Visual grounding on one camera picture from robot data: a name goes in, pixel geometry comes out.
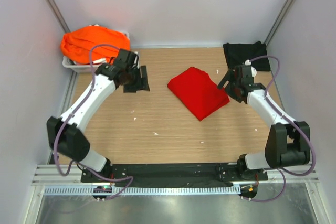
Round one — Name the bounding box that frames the left corner post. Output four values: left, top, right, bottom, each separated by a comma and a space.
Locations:
46, 0, 70, 33

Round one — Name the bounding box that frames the purple cable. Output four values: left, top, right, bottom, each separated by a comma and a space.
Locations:
248, 55, 317, 203
52, 44, 134, 200

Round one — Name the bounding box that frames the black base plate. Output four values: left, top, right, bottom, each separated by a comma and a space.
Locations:
80, 162, 269, 189

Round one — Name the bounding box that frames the folded black t-shirt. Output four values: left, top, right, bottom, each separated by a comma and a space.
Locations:
223, 41, 267, 69

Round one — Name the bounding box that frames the right corner post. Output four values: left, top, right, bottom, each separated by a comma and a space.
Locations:
264, 0, 295, 46

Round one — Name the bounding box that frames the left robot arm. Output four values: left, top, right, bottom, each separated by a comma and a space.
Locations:
47, 49, 150, 182

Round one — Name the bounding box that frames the white plastic basket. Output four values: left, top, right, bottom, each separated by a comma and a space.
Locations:
61, 31, 131, 73

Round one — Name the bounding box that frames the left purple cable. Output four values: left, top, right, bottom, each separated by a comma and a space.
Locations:
52, 44, 134, 200

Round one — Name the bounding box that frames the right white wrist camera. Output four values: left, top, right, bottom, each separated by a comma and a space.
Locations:
244, 59, 257, 78

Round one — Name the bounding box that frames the orange t-shirt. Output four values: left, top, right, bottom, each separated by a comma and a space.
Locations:
60, 25, 131, 65

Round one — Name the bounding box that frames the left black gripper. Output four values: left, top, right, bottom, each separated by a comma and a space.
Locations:
123, 66, 149, 93

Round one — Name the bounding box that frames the slotted cable duct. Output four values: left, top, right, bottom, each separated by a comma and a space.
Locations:
44, 184, 240, 197

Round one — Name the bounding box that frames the white red garment in basket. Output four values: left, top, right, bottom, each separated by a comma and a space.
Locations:
93, 58, 107, 65

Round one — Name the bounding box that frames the corner post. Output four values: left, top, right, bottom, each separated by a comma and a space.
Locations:
264, 0, 295, 46
46, 0, 70, 33

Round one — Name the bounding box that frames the red t-shirt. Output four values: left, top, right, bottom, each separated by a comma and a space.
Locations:
167, 67, 229, 121

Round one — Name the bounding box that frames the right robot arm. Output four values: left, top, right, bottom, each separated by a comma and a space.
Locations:
217, 65, 310, 180

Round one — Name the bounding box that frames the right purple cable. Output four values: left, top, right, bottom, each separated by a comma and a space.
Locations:
248, 55, 317, 203

